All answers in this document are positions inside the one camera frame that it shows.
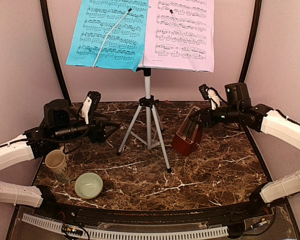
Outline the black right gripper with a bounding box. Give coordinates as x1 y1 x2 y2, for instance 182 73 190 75
189 104 242 128

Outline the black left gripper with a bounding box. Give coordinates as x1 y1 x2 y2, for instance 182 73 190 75
53 112 120 144

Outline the red-brown wooden metronome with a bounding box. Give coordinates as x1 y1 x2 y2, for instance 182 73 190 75
171 106 203 157

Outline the grey perforated music stand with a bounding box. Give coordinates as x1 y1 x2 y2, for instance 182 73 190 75
74 8 203 174

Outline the lavender sheet music page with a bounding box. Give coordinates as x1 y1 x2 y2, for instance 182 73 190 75
142 0 215 73

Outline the blue sheet music page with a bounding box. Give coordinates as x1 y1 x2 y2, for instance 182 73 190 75
66 0 149 72

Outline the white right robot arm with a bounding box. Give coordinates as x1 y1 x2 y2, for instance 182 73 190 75
190 82 300 217

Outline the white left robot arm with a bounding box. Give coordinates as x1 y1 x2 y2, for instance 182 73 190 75
0 98 120 218

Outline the light green ceramic bowl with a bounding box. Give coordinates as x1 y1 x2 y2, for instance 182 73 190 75
74 172 104 199

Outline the cream ceramic mug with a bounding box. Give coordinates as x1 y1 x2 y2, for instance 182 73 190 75
45 146 74 183

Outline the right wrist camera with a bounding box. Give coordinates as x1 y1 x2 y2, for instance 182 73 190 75
198 84 221 110

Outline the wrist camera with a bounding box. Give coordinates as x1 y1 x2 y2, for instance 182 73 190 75
79 91 101 125
198 84 221 110

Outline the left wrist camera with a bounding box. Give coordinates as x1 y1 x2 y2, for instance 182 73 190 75
79 91 101 125

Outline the white slotted cable duct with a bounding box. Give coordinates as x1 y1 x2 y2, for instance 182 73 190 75
21 213 229 240

